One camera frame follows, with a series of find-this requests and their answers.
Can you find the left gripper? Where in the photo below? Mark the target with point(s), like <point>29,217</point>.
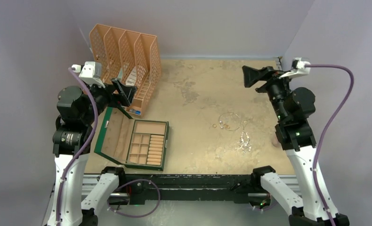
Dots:
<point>116,99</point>

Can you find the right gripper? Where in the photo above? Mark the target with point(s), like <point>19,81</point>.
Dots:
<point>252,76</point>

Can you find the green jewelry box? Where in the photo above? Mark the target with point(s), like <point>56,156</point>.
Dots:
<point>133,143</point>

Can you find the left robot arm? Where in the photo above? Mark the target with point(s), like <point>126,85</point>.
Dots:
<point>79,108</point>

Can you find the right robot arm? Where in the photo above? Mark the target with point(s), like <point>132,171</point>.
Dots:
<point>313,206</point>

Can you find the orange file organizer rack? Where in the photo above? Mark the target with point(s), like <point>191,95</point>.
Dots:
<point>130,56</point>

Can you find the pink capped tube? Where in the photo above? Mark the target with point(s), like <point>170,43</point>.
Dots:
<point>275,142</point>

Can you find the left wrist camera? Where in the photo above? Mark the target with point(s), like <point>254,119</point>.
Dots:
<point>90,73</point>

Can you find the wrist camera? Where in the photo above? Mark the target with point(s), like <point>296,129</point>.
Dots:
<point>299,68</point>
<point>90,73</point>

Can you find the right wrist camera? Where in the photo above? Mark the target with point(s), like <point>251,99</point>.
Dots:
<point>299,68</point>

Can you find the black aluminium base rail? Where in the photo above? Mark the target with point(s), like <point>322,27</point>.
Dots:
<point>239,189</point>

